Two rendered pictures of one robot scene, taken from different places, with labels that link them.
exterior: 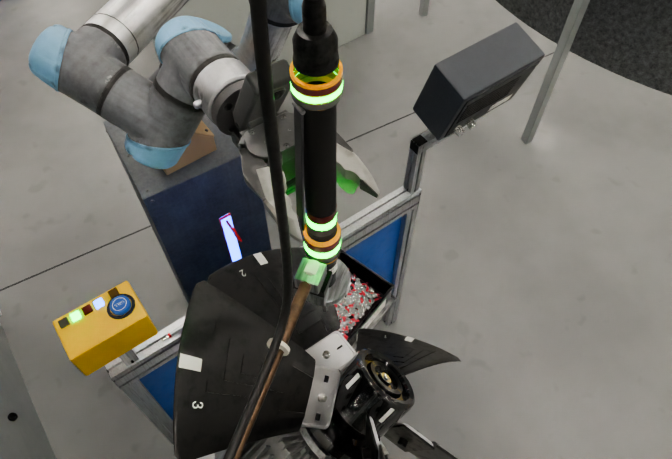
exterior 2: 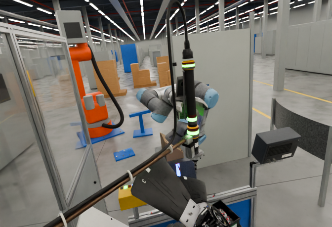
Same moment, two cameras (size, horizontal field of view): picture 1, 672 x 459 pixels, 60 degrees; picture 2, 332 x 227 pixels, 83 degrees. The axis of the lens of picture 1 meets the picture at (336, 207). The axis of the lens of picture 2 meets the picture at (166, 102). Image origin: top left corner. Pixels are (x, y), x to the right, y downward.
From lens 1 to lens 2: 0.42 m
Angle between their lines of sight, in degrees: 43
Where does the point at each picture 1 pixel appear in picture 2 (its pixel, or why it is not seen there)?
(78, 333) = (124, 192)
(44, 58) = (139, 92)
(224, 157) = (185, 159)
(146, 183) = not seen: hidden behind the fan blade
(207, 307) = not seen: hidden behind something
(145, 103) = (157, 103)
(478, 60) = (273, 134)
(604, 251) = not seen: outside the picture
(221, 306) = (162, 160)
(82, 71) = (146, 95)
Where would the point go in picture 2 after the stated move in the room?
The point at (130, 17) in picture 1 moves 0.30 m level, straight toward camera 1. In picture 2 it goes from (161, 90) to (158, 106)
